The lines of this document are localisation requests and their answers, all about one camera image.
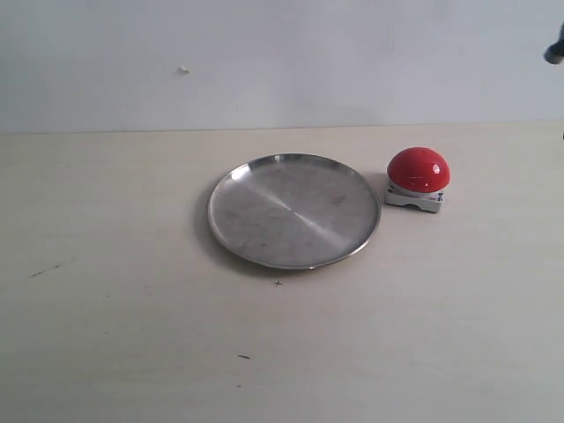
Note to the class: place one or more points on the yellow black claw hammer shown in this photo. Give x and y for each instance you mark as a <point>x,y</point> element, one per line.
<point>554,54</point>

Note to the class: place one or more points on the red dome push button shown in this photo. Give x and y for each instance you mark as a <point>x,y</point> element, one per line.
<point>417,178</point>

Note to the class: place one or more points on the round steel plate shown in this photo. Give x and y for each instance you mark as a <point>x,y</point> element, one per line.
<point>293,211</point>

